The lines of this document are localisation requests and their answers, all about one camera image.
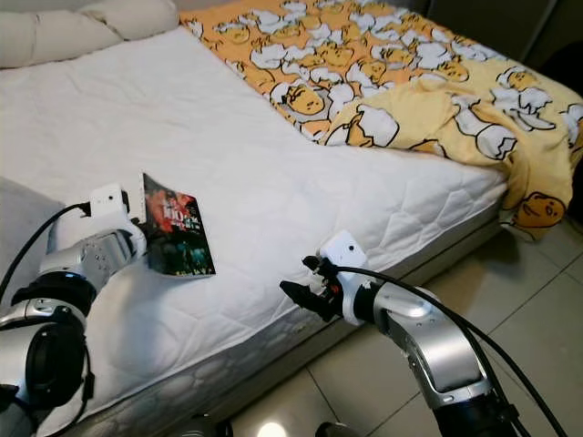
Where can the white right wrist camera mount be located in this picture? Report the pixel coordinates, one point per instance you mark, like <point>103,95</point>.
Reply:
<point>342,248</point>

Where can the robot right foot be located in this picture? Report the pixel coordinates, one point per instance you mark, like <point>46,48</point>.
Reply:
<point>335,430</point>

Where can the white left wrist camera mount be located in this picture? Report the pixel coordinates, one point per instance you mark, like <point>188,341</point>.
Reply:
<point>109,202</point>

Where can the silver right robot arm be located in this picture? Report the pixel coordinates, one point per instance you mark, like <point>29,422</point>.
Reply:
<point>428,350</point>

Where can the beige short pillow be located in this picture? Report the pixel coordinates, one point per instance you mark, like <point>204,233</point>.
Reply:
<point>132,16</point>

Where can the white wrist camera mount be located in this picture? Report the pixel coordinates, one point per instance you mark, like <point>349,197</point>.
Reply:
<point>109,202</point>
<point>342,248</point>

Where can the white quilted mattress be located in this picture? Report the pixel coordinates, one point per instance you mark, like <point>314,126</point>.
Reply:
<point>273,182</point>

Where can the beige long pillow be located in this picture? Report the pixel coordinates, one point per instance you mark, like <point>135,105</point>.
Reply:
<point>46,38</point>

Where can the dark cover paperback book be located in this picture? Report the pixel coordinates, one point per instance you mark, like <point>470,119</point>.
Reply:
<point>180,232</point>

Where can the yellow egg cartoon blanket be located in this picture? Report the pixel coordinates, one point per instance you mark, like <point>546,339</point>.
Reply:
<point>373,64</point>

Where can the dark cabinet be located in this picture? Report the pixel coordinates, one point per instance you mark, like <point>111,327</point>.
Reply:
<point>528,27</point>

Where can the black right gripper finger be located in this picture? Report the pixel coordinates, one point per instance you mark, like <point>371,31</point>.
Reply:
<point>317,265</point>
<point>310,296</point>

